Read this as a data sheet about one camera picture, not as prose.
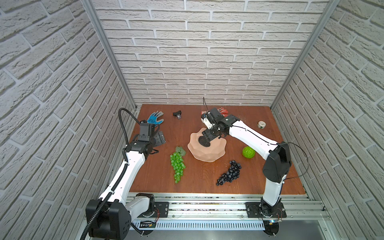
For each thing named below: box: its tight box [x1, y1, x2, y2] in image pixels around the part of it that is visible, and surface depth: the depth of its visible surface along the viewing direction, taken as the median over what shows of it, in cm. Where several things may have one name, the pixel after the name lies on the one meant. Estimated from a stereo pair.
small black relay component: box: [172, 110, 182, 120], surface depth 116 cm
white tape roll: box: [257, 120, 267, 129], surface depth 109 cm
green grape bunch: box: [170, 146, 186, 184], surface depth 87 cm
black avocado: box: [198, 136, 211, 147], surface depth 96 cm
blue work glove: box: [146, 110, 165, 126], surface depth 112 cm
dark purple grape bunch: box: [216, 160, 242, 186], surface depth 84 cm
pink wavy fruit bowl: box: [187, 127, 227, 162], surface depth 96 cm
